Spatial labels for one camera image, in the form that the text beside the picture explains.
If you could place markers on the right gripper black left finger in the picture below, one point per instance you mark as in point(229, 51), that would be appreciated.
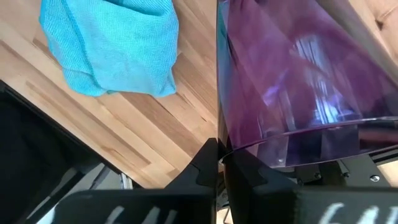
point(199, 180)

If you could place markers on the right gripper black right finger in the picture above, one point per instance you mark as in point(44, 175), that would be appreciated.
point(255, 199)

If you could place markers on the tall purple translucent cup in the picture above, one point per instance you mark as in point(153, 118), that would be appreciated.
point(295, 77)

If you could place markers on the silver aluminium upright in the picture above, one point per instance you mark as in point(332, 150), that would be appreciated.
point(126, 180)

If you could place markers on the blue crumpled cloth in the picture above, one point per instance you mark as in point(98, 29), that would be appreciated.
point(109, 46)

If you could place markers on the black aluminium table frame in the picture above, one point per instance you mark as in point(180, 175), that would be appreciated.
point(351, 174)

